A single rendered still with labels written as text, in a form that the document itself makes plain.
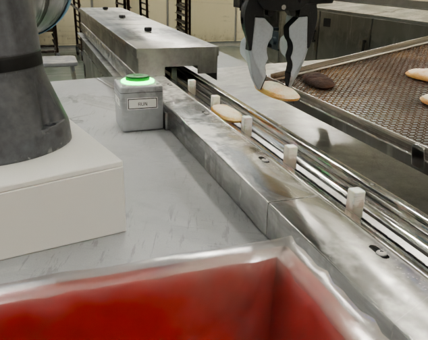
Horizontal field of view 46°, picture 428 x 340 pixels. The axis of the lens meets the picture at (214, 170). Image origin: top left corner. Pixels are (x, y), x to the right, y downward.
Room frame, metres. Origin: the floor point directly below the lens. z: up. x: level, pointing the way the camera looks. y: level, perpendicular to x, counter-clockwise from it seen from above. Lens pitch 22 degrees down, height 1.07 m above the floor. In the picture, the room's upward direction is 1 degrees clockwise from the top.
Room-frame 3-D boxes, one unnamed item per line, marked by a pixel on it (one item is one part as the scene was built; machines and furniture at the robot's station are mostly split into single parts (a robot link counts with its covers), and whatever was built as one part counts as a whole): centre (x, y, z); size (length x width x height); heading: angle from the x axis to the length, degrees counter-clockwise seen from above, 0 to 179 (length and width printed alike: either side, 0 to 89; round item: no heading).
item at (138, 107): (0.83, 0.13, 0.84); 0.08 x 0.08 x 0.11; 20
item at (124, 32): (1.66, 0.29, 0.89); 1.25 x 0.18 x 0.09; 20
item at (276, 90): (0.65, -0.08, 0.93); 0.10 x 0.04 x 0.01; 20
